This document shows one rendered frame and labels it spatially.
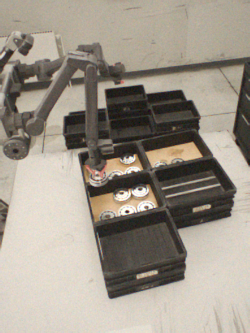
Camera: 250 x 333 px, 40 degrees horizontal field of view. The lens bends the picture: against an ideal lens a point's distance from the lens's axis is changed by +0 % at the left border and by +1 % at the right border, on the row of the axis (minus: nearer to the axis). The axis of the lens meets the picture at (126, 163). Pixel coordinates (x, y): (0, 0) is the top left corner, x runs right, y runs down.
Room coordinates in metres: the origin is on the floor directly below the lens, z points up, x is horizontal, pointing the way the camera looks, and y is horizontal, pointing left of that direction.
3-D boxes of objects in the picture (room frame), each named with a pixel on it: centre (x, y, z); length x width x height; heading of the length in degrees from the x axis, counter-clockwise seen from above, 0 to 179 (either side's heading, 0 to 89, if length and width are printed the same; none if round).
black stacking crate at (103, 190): (1.28, 0.03, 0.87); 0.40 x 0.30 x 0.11; 100
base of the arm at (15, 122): (1.31, 0.49, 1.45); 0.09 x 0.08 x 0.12; 3
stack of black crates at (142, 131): (2.55, -0.08, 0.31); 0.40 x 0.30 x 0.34; 93
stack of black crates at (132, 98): (2.94, -0.06, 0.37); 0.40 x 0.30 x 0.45; 93
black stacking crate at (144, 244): (0.99, -0.02, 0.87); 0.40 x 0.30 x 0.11; 100
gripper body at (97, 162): (1.33, 0.16, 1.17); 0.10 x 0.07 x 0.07; 55
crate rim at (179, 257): (0.99, -0.02, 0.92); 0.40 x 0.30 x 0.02; 100
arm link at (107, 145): (1.34, 0.12, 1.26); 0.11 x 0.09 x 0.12; 93
